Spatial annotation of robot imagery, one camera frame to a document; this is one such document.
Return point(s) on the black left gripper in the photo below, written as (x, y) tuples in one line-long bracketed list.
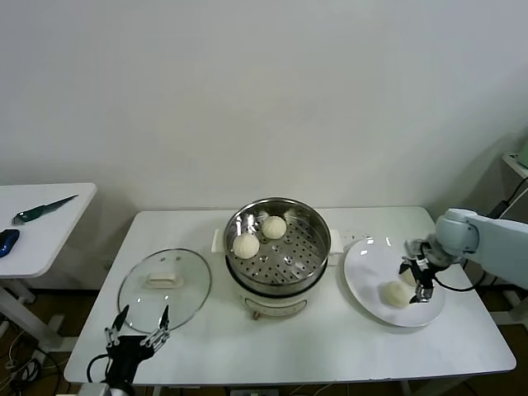
[(123, 352)]

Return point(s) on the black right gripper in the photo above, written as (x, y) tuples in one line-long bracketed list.
[(425, 270)]

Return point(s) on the white steamed baozi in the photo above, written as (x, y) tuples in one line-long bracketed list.
[(394, 293), (408, 279), (246, 246), (274, 227)]

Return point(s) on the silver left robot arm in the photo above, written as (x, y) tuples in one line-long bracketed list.
[(95, 391)]

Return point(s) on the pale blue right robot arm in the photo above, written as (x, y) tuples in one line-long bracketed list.
[(495, 243)]

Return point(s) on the stainless steel steamer basket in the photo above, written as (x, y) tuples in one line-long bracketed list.
[(288, 264)]

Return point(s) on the white round plate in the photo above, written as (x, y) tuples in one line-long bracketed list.
[(363, 288)]

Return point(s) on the white main table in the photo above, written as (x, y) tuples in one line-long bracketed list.
[(247, 354)]

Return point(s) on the white side table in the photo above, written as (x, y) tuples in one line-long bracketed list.
[(49, 247)]

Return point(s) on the white electric cooker base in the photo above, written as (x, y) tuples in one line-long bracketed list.
[(272, 307)]

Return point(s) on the white floor power strip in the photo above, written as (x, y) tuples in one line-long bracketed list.
[(255, 392)]

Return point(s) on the blue plastic object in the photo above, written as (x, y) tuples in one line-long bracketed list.
[(8, 243)]

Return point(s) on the pale green shelf unit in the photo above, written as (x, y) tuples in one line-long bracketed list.
[(515, 163)]

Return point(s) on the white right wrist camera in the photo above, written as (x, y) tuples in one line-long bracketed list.
[(412, 246)]

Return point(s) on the white metal frame foot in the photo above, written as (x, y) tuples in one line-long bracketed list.
[(517, 315)]

